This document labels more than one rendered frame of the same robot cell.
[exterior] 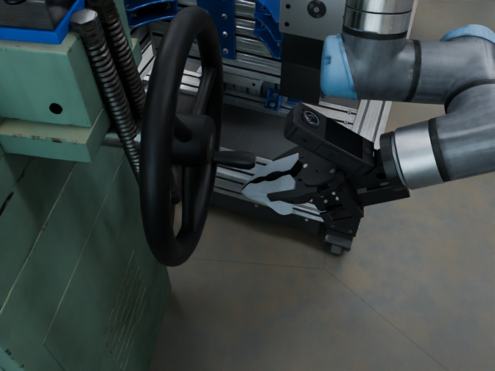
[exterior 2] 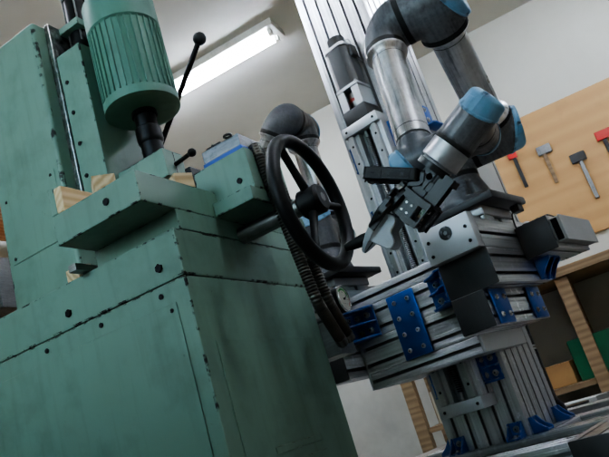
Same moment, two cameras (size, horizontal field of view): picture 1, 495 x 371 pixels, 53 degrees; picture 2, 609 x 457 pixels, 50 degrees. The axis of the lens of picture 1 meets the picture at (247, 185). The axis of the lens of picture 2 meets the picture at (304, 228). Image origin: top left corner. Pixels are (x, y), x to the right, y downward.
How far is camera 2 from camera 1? 1.15 m
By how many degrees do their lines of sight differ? 69
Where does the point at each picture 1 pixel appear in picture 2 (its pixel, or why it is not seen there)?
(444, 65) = not seen: hidden behind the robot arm
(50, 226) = (236, 285)
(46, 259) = (229, 297)
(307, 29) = (447, 252)
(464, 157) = (449, 123)
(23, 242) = (217, 266)
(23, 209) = (220, 251)
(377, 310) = not seen: outside the picture
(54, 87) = (238, 169)
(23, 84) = (227, 174)
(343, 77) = (398, 157)
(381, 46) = (410, 134)
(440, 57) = not seen: hidden behind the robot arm
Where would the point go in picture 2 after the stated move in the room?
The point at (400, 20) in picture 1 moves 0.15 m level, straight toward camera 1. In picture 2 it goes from (415, 122) to (375, 108)
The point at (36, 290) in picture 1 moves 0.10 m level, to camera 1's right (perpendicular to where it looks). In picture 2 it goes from (218, 302) to (266, 283)
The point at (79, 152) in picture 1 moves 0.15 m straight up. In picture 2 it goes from (246, 191) to (227, 124)
